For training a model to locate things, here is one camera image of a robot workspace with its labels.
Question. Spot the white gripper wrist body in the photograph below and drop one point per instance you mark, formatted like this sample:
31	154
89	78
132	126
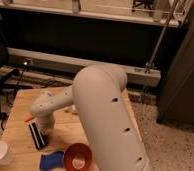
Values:
45	124

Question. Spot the black striped whiteboard eraser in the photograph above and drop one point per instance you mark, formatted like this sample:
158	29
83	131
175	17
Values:
39	140

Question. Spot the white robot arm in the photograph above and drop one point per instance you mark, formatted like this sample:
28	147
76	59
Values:
96	92

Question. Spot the orange toy carrot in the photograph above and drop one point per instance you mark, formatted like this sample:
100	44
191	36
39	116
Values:
28	118

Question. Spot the white patterned plastic bottle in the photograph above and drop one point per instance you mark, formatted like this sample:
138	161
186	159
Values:
71	109

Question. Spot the blue sponge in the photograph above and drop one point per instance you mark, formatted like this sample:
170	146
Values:
51	161

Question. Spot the red bowl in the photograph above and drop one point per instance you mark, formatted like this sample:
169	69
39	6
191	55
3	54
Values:
77	157

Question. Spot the white paper cup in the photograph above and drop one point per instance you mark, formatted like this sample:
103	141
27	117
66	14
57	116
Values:
6	155

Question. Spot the white baseboard heater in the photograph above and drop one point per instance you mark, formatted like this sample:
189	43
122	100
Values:
136	75

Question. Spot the metal pole stand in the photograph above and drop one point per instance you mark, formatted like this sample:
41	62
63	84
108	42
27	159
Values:
150	62

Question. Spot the wooden shelf ledge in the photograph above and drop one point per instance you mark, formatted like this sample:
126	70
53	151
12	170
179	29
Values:
115	10

